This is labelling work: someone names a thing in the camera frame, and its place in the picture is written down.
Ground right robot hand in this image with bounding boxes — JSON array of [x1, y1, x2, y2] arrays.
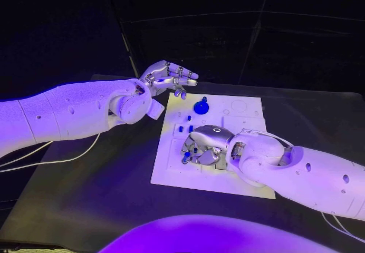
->
[[180, 124, 237, 166]]

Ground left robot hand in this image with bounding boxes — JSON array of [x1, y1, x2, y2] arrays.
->
[[138, 60, 200, 100]]

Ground white task board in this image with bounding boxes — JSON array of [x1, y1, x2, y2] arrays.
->
[[150, 92, 277, 200]]

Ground blue gear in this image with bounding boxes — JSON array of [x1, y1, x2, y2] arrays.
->
[[193, 100, 211, 115]]

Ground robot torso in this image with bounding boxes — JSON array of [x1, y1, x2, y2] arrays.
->
[[97, 214, 340, 253]]

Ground white cable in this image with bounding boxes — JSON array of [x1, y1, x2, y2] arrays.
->
[[320, 211, 365, 242], [332, 214, 365, 238], [0, 133, 102, 173], [242, 129, 296, 147], [0, 140, 55, 168]]

